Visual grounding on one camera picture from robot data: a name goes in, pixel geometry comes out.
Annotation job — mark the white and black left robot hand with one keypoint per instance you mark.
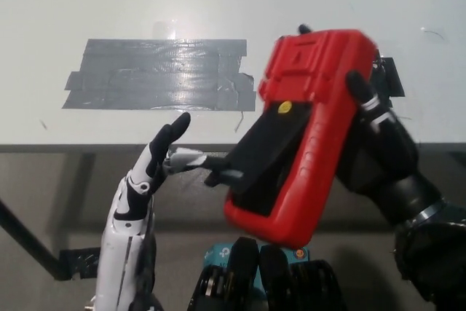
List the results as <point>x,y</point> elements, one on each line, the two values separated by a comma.
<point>123,234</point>

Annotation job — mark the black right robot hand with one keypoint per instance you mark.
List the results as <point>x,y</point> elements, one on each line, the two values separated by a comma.
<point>389,165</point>

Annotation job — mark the red digital multimeter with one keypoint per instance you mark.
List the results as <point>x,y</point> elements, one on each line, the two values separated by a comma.
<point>327,143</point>

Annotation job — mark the black and teal robot body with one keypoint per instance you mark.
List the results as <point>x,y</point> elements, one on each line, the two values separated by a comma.
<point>269,285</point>

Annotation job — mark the black tape patch on table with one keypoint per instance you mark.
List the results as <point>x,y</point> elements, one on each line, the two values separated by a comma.
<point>395,78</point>

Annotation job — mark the black metal table leg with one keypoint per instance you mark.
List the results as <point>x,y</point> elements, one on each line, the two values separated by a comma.
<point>29,243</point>

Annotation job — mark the grey duct tape patch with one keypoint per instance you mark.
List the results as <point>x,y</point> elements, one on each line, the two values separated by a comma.
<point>156,74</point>

